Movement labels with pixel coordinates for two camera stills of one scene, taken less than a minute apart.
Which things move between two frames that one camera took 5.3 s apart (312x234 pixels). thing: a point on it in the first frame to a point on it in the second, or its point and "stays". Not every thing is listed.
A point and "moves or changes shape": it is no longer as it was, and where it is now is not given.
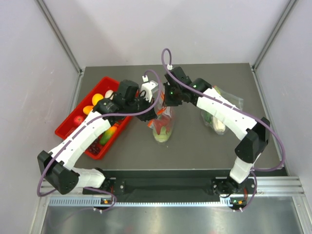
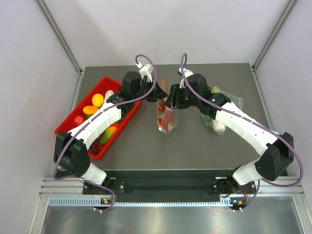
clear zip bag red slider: [163, 126] moves or changes shape
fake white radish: [108, 93] stays
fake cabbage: [163, 136] to [170, 127]
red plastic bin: [107, 87] stays
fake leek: [218, 126] stays
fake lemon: [95, 98] stays
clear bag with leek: [214, 122] stays
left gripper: [150, 114] to [158, 93]
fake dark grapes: [94, 148] stays
